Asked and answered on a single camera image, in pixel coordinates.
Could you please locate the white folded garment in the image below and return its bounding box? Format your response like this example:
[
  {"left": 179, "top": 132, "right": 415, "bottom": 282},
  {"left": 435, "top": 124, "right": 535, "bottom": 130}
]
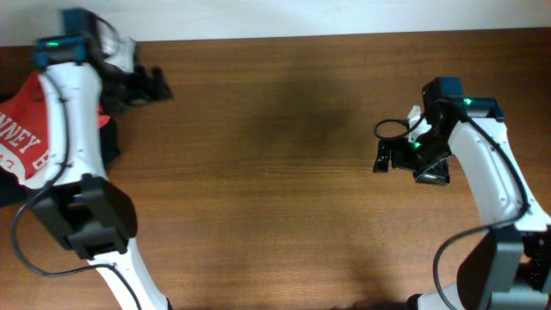
[{"left": 1, "top": 166, "right": 47, "bottom": 189}]

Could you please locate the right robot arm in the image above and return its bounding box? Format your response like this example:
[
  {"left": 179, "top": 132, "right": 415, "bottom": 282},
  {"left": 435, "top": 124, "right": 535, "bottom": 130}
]
[{"left": 373, "top": 77, "right": 550, "bottom": 310}]

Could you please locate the black garment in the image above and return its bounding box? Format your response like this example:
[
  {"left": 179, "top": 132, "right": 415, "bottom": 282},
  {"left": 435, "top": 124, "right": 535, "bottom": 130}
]
[{"left": 1, "top": 112, "right": 121, "bottom": 208}]

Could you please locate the orange printed t-shirt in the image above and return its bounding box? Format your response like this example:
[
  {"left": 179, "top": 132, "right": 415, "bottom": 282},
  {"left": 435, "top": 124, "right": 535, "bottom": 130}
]
[{"left": 1, "top": 69, "right": 107, "bottom": 184}]

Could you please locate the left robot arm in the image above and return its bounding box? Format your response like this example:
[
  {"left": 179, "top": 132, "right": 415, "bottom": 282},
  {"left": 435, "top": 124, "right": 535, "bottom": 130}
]
[{"left": 28, "top": 8, "right": 172, "bottom": 309}]

